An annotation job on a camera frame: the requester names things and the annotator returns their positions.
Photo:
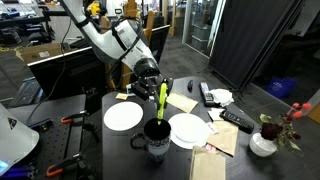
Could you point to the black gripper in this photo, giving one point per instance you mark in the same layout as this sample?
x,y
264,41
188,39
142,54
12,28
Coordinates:
x,y
148,85

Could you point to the green highlighter marker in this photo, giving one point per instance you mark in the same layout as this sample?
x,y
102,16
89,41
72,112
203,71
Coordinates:
x,y
162,101

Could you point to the black speckled mug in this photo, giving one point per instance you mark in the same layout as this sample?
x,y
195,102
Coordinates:
x,y
157,140

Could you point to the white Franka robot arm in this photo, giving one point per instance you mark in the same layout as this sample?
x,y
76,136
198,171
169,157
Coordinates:
x,y
113,40

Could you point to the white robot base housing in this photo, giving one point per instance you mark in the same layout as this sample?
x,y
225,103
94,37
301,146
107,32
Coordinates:
x,y
15,140

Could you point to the beige napkin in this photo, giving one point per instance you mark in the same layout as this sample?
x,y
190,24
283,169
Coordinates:
x,y
181,101

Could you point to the small black remote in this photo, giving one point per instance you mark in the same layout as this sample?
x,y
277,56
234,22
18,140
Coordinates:
x,y
190,85

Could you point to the yellow sticky note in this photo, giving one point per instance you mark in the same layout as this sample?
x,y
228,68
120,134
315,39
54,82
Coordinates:
x,y
122,96

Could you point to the white round plate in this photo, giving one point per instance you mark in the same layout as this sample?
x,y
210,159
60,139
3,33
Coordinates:
x,y
122,115
188,130

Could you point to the long remote with grey buttons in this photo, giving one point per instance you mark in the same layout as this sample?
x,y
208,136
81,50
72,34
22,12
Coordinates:
x,y
206,95

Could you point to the white paper napkin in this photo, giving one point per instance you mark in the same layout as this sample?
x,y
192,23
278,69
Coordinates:
x,y
216,114

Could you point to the pink sticky note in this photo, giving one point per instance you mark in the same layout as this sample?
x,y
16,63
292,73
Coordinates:
x,y
211,148
212,128

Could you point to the crumpled white tissue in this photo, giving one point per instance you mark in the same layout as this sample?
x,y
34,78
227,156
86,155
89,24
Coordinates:
x,y
222,96

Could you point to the brown paper bag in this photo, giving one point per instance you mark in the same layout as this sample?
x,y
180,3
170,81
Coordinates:
x,y
225,138
207,165

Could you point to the black remote control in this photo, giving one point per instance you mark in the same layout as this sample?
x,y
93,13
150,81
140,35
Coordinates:
x,y
237,121

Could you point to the black computer monitor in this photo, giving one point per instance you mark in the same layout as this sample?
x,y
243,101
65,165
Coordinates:
x,y
76,70

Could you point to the black partition panel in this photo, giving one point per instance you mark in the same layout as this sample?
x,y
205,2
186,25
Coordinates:
x,y
246,36

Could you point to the white bowl vase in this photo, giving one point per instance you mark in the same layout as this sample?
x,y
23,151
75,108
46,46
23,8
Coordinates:
x,y
262,145

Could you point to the black perforated breadboard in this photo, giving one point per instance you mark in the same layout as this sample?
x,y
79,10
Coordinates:
x,y
53,140

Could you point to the blue bin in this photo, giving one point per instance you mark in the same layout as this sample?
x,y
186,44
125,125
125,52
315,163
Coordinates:
x,y
281,87

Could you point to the cardboard box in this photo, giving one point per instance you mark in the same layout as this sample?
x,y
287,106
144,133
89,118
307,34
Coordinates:
x,y
36,53

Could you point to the dark keyboard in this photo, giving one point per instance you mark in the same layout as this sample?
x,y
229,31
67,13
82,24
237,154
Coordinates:
x,y
26,92

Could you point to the wooden stand frame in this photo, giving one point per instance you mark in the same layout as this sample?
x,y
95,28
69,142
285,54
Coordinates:
x,y
125,75

